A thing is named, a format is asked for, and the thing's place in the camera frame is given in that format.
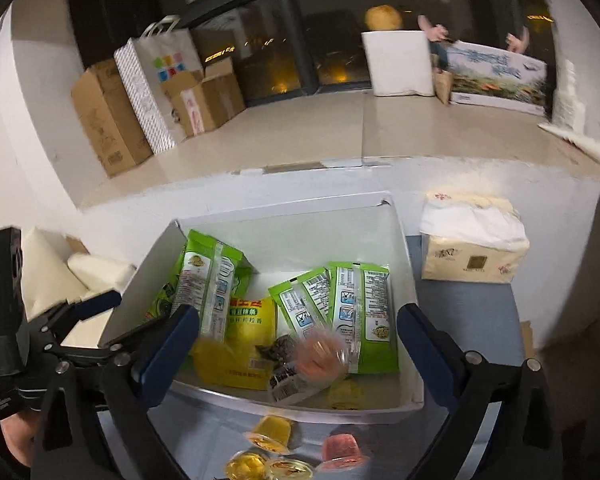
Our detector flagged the large brown cardboard box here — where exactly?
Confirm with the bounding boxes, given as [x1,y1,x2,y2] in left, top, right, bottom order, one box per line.
[70,58,154,179]

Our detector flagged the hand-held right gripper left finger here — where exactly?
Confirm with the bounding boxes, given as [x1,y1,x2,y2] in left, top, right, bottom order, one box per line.
[30,304,201,480]

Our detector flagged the green snack packet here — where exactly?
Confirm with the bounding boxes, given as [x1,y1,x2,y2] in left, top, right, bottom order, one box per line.
[172,229,254,343]
[326,261,400,375]
[268,268,332,343]

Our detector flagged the cream sofa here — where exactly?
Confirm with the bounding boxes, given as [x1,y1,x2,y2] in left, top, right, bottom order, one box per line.
[19,227,137,322]

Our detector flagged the pink jelly cup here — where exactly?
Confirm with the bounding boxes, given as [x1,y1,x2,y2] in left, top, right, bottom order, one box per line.
[292,329,352,387]
[319,433,372,472]

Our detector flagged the black framed window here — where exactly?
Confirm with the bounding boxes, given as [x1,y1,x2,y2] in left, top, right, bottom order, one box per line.
[65,0,556,107]

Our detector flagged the person's left hand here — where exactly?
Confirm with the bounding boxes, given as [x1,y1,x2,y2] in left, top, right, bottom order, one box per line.
[0,406,37,463]

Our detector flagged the white foam box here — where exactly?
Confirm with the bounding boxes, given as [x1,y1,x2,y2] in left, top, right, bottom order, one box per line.
[361,29,436,97]

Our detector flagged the white rolled paper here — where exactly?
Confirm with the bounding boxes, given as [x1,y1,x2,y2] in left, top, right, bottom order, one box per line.
[536,122,600,169]

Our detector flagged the white dotted paper bag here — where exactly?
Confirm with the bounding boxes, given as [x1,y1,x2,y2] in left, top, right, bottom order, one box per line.
[113,15,206,155]

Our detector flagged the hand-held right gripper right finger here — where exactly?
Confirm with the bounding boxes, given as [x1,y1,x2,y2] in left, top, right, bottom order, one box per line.
[397,303,566,480]

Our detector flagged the beige tissue pack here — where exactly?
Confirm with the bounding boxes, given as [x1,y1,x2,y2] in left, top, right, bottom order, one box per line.
[419,190,531,284]

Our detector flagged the green packet with dark picture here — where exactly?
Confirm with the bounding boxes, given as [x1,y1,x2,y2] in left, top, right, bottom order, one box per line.
[144,282,182,322]

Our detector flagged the printed landscape gift box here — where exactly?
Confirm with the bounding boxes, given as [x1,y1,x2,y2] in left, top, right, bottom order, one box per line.
[446,40,549,117]

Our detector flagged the yellow snack packet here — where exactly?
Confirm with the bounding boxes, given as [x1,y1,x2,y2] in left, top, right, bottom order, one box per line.
[192,294,281,392]

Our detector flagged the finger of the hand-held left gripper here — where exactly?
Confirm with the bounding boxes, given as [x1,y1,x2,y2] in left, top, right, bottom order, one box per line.
[54,318,174,364]
[40,289,123,336]

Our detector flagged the small pink ornament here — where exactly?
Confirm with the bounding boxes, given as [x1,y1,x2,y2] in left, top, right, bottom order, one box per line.
[504,27,531,54]

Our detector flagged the small open cardboard box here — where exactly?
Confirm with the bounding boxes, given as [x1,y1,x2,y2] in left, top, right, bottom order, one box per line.
[162,57,247,137]

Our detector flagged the white plastic bottle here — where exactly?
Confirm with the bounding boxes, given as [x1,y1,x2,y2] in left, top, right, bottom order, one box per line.
[551,59,582,127]

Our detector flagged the small brown paper bag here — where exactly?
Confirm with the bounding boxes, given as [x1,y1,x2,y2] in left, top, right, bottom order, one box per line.
[434,69,454,106]

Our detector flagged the white cardboard box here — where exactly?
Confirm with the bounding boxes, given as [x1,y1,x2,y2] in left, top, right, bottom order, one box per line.
[97,190,426,412]

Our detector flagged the yellow pomelo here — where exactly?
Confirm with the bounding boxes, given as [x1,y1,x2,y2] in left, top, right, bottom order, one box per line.
[364,4,404,32]

